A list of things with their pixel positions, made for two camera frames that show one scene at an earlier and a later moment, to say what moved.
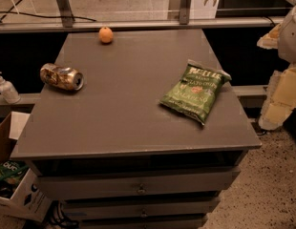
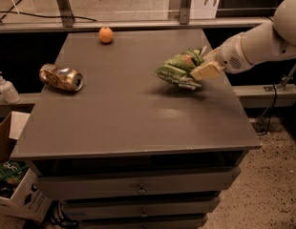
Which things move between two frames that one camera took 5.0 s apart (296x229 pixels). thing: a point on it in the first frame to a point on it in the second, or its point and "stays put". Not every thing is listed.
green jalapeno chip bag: x=196 y=91 to x=178 y=70
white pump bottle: x=7 y=90 stays put
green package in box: x=10 y=171 stays put
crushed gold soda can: x=62 y=76 stays put
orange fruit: x=105 y=35 stays put
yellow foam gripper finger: x=270 y=40 to x=210 y=55
